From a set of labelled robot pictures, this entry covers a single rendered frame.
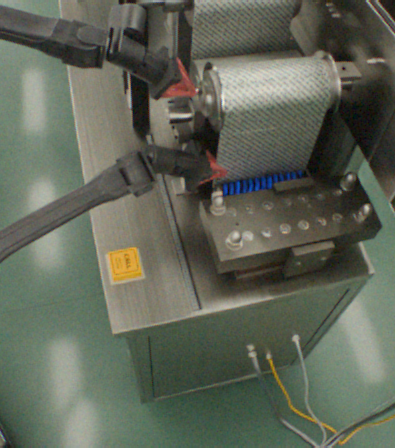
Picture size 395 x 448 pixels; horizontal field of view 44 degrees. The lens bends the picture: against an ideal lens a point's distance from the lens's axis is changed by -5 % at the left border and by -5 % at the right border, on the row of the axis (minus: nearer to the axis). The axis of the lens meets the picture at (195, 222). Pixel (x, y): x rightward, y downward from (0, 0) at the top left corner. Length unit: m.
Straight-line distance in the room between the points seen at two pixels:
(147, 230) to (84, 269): 1.01
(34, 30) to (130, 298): 0.62
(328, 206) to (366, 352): 1.13
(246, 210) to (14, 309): 1.33
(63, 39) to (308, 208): 0.65
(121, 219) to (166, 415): 0.96
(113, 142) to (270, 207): 0.51
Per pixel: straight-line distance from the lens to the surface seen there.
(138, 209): 1.30
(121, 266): 1.19
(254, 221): 1.14
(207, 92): 1.02
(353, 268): 1.30
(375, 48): 1.09
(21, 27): 0.96
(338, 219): 1.21
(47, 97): 2.94
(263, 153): 1.15
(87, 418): 2.03
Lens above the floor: 1.98
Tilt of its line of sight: 58 degrees down
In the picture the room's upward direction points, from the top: 6 degrees clockwise
